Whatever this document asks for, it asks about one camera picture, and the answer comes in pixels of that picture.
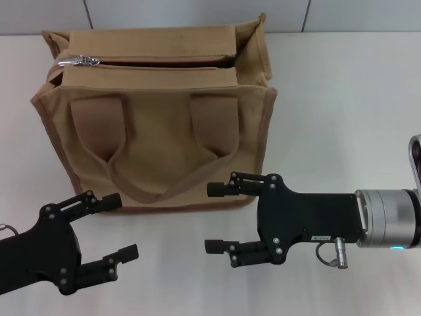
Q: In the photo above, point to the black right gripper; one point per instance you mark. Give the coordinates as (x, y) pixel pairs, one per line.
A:
(309, 217)

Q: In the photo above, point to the silver metal zipper pull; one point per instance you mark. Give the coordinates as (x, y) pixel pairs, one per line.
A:
(77, 60)

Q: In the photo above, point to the khaki canvas food bag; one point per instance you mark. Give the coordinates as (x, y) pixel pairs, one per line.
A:
(158, 131)

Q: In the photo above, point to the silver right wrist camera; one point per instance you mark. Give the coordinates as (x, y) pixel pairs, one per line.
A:
(416, 164)

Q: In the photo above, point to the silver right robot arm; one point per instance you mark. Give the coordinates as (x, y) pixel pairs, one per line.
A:
(391, 217)

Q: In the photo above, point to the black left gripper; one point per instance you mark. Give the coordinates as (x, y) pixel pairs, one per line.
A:
(42, 250)

